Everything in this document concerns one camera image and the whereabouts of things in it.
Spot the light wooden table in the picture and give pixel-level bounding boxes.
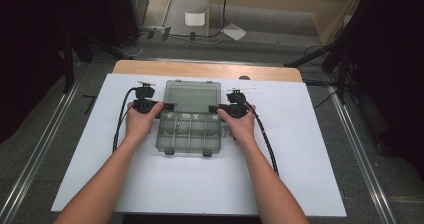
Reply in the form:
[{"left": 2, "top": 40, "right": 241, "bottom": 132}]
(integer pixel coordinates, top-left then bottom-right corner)
[{"left": 112, "top": 59, "right": 304, "bottom": 83}]

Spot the metal floor rail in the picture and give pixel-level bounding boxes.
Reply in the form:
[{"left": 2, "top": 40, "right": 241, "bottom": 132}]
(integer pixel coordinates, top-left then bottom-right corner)
[
  {"left": 328, "top": 85, "right": 398, "bottom": 224},
  {"left": 0, "top": 80, "right": 81, "bottom": 224}
]

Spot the white table sheet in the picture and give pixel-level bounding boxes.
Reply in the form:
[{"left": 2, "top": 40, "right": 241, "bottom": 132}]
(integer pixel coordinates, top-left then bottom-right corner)
[{"left": 50, "top": 73, "right": 348, "bottom": 218}]

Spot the person's left hand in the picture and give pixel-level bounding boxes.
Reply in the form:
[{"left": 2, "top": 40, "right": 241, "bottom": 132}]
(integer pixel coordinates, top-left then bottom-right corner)
[{"left": 124, "top": 101, "right": 165, "bottom": 147}]

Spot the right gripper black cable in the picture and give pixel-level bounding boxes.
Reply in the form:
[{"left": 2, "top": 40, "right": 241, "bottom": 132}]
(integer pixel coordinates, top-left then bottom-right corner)
[{"left": 238, "top": 93, "right": 280, "bottom": 177}]

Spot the black curtain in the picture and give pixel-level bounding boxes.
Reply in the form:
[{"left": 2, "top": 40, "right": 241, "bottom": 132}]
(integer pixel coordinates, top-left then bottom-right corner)
[
  {"left": 343, "top": 0, "right": 424, "bottom": 182},
  {"left": 0, "top": 0, "right": 111, "bottom": 145}
]

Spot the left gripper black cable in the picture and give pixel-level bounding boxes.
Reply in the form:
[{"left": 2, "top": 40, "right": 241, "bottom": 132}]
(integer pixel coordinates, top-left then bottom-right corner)
[{"left": 112, "top": 87, "right": 138, "bottom": 153}]

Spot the person's right hand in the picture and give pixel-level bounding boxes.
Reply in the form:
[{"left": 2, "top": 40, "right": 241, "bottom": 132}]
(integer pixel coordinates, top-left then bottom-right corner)
[{"left": 216, "top": 104, "right": 258, "bottom": 145}]

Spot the black metal stand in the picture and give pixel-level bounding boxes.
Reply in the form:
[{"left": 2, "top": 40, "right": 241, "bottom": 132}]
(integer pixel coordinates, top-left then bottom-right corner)
[{"left": 283, "top": 33, "right": 354, "bottom": 105}]

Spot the transparent green storage box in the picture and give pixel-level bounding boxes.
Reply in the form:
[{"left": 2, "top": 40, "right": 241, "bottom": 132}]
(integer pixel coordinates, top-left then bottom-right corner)
[{"left": 155, "top": 79, "right": 223, "bottom": 157}]

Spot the grey floor cable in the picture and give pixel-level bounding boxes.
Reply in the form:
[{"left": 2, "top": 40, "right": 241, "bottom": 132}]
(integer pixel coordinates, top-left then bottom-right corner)
[{"left": 166, "top": 33, "right": 225, "bottom": 46}]

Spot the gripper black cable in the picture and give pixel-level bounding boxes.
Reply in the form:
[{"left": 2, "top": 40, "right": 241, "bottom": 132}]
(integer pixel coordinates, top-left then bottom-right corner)
[
  {"left": 112, "top": 87, "right": 138, "bottom": 153},
  {"left": 238, "top": 93, "right": 280, "bottom": 177}
]

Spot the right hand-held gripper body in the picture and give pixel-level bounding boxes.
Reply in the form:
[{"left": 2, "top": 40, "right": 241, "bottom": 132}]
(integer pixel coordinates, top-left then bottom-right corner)
[{"left": 216, "top": 85, "right": 258, "bottom": 119}]

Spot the black hanging cable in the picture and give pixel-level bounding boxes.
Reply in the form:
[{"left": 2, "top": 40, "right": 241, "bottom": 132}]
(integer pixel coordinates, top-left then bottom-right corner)
[{"left": 208, "top": 0, "right": 231, "bottom": 38}]

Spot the dark cabinet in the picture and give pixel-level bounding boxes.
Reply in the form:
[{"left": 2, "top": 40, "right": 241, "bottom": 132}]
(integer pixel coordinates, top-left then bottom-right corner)
[{"left": 103, "top": 0, "right": 150, "bottom": 49}]

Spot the white floor box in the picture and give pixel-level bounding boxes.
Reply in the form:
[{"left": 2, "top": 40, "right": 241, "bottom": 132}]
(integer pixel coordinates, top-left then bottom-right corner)
[{"left": 184, "top": 11, "right": 206, "bottom": 27}]

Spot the white paper sheet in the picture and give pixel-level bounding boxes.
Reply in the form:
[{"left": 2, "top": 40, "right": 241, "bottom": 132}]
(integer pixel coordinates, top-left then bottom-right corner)
[{"left": 220, "top": 22, "right": 248, "bottom": 42}]

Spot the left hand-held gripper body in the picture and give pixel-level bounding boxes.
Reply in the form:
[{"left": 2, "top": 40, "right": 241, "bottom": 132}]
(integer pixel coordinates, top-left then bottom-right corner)
[{"left": 132, "top": 80, "right": 158, "bottom": 116}]

